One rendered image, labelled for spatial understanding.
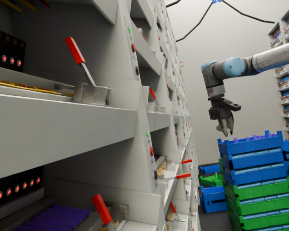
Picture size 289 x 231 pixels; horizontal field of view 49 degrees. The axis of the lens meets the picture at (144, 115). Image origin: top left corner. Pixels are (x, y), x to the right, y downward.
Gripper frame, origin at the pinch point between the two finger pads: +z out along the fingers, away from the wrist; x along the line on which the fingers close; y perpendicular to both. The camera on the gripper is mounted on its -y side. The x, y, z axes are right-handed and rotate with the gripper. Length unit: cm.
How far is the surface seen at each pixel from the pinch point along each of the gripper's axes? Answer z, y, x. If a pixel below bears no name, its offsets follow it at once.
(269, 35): -67, 153, -298
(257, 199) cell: 38.1, -0.3, -7.8
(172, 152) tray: -5, -13, 48
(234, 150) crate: 10.4, 4.0, -4.5
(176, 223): 14, -25, 63
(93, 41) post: -40, -61, 95
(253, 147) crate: 11.3, -1.9, -12.8
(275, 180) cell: 31.0, -6.3, -17.6
